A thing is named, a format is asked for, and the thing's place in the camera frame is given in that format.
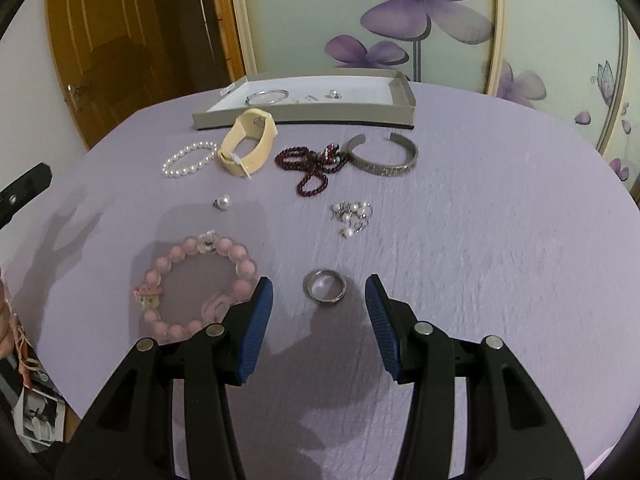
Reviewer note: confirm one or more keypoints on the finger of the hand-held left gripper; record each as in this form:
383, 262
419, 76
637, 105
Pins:
25, 185

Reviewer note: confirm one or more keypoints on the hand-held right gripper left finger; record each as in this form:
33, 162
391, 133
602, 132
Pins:
256, 332

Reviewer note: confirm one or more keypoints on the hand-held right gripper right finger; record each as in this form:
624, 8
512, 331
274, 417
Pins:
382, 332

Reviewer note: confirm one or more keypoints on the cluster of pearl earrings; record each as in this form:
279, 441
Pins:
356, 207

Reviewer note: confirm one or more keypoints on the cream wide bangle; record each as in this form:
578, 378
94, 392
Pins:
260, 152

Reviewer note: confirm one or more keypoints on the grey cardboard tray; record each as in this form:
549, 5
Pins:
350, 115

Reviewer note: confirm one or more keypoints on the brown wooden door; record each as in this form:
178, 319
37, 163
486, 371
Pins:
115, 35

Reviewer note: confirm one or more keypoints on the stack of printed papers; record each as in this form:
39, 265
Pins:
40, 415

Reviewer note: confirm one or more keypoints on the thin silver bangle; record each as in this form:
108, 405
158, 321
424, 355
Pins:
250, 101

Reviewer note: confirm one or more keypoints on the flower print wardrobe doors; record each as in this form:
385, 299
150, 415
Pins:
400, 15

